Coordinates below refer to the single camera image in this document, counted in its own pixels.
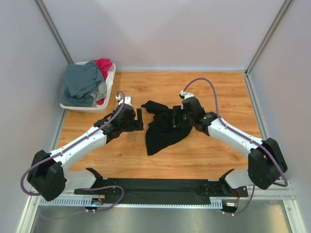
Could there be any black t-shirt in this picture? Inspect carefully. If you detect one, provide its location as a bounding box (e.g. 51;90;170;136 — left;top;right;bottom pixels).
141;100;192;156

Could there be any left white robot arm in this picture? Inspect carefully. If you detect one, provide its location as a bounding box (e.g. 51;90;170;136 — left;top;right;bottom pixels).
27;104;143;201

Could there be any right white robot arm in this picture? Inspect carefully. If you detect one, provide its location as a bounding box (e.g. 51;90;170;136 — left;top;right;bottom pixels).
173;97;288;196

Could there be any white laundry basket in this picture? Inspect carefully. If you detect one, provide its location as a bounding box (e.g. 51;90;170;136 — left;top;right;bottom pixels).
59;63;116;113

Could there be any light grey t-shirt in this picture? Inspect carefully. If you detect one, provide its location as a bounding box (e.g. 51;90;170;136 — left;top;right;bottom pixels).
91;82;107;107

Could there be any white t-shirt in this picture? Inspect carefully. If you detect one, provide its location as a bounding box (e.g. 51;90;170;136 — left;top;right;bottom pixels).
97;67;116;111

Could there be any pink red t-shirt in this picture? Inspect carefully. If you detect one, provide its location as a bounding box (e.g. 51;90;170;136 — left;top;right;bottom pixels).
95;58;113;80

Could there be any teal grey t-shirt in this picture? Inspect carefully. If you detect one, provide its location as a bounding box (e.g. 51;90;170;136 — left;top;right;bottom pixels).
59;60;104;107

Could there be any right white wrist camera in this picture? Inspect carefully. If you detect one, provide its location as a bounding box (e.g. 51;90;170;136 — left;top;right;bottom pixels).
179;90;194;100

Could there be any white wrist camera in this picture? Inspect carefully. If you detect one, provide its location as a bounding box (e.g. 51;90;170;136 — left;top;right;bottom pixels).
115;95;132;106
179;90;194;100

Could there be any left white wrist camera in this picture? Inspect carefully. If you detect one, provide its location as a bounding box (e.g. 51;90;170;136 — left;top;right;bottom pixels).
115;95;132;106

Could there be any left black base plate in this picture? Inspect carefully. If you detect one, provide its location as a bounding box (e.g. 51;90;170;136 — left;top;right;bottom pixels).
74;178;122;196

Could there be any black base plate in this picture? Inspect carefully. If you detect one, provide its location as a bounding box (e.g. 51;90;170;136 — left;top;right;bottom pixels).
201;180;248;198
74;178;122;196

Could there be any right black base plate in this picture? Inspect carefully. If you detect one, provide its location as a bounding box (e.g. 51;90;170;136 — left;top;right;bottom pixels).
201;180;248;198

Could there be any left corner aluminium post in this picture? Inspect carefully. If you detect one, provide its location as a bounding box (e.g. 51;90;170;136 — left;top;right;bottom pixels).
34;0;73;64

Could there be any corner aluminium post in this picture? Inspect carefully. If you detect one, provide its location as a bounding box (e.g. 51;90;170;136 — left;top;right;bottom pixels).
34;0;73;64
244;0;294;76

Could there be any aluminium frame rail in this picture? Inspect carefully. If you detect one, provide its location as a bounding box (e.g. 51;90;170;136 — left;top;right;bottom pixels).
253;185;295;200

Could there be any slotted grey cable duct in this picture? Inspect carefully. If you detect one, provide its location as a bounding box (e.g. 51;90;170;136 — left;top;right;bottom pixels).
38;196;223;210

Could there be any right corner aluminium post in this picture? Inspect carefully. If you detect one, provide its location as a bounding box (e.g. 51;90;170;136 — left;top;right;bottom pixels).
244;0;294;76

